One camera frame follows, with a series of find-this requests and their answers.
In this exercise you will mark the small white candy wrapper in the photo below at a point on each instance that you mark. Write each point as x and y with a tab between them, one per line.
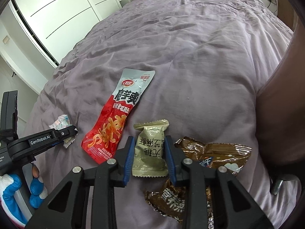
59	122

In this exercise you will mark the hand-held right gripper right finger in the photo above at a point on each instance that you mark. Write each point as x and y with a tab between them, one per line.
170	159

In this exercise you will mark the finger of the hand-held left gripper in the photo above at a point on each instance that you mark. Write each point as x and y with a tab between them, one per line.
54	143
65	133

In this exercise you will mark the wall light switch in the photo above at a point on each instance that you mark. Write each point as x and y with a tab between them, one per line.
6	39

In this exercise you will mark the olive green candy packet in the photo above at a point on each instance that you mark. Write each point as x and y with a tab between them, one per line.
149	155

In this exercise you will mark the red and silver snack packet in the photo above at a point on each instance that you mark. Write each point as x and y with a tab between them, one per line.
114	119

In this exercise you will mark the brown snack packet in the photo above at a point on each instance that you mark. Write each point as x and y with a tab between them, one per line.
214	157

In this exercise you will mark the white wardrobe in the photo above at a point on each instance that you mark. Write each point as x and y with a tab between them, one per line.
71	4

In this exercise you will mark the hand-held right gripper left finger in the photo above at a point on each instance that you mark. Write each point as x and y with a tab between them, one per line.
128	157

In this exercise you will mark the person's left hand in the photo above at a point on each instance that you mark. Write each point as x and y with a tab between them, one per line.
38	190

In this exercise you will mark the wall outlet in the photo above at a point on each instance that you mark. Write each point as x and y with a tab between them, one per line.
272	0

